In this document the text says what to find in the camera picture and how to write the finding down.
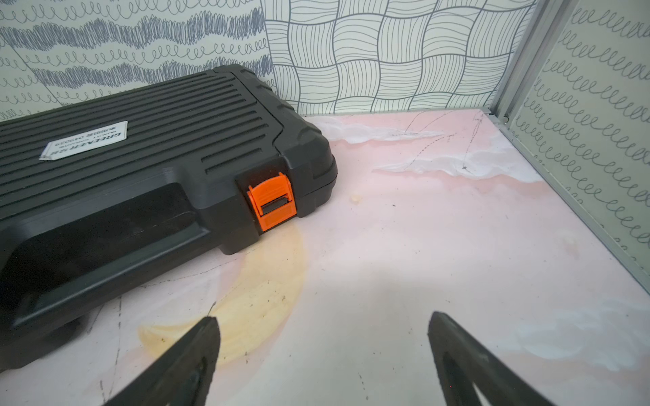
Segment black plastic tool case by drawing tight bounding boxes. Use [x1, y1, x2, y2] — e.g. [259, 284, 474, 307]
[1, 64, 338, 370]

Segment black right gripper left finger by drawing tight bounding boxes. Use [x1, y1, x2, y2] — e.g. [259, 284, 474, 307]
[107, 316, 221, 405]

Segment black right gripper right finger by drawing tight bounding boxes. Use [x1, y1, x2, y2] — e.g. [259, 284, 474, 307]
[428, 311, 553, 406]

